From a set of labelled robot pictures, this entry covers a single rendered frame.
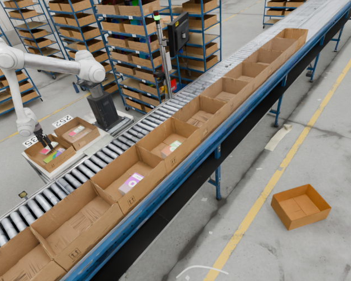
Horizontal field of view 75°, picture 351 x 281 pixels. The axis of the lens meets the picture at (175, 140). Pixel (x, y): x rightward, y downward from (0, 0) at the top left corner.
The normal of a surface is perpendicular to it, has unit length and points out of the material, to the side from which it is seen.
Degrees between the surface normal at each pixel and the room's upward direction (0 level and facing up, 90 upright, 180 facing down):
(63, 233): 1
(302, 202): 1
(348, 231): 0
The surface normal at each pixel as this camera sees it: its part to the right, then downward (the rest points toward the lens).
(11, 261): 0.75, 0.34
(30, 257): -0.12, -0.77
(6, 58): 0.51, 0.51
